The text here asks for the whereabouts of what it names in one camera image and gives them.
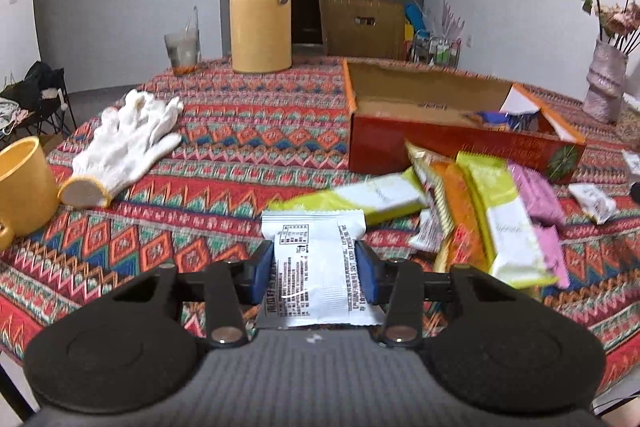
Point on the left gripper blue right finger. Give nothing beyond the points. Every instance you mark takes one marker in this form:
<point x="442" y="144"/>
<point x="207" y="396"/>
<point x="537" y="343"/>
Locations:
<point x="376" y="275"/>

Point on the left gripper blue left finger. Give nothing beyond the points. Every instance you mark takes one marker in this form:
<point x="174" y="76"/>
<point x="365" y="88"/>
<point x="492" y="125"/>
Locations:
<point x="254" y="278"/>

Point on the white snack packet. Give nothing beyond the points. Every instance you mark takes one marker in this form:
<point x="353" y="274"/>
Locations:
<point x="598" y="206"/>
<point x="314" y="275"/>

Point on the orange snack bar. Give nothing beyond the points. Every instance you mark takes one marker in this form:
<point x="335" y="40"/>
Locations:
<point x="449" y="228"/>

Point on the green white snack bar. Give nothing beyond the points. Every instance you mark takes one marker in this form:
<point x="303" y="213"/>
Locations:
<point x="514" y="255"/>

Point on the orange cardboard box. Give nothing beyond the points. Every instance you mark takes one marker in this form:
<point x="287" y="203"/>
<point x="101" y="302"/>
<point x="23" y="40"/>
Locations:
<point x="392" y="104"/>

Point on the pink snack packet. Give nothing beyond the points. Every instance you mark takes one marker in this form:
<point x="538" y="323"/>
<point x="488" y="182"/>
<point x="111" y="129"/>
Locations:
<point x="546" y="213"/>

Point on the white work glove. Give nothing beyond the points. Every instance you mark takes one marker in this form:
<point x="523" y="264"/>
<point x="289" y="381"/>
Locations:
<point x="127" y="144"/>

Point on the drinking glass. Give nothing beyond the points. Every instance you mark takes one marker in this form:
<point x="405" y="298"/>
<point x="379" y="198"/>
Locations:
<point x="184" y="47"/>

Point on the wooden chair back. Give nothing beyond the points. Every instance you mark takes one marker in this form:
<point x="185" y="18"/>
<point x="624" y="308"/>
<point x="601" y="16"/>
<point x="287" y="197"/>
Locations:
<point x="363" y="28"/>

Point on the yellow mug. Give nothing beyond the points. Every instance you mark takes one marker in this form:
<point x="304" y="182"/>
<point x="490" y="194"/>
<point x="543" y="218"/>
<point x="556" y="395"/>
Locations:
<point x="28" y="190"/>

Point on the yellow thermos jug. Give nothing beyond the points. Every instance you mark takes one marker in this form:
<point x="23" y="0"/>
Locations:
<point x="261" y="35"/>

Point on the black folding chair with clothes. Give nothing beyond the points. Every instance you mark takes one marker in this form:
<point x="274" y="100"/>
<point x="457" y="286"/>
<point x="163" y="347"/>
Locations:
<point x="38" y="103"/>

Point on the pink textured vase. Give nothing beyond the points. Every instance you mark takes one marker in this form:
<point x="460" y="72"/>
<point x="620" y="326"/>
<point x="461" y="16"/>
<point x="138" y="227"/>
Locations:
<point x="606" y="78"/>

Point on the wire storage cart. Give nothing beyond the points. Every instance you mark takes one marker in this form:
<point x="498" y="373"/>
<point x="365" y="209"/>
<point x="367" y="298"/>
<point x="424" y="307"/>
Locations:
<point x="435" y="51"/>

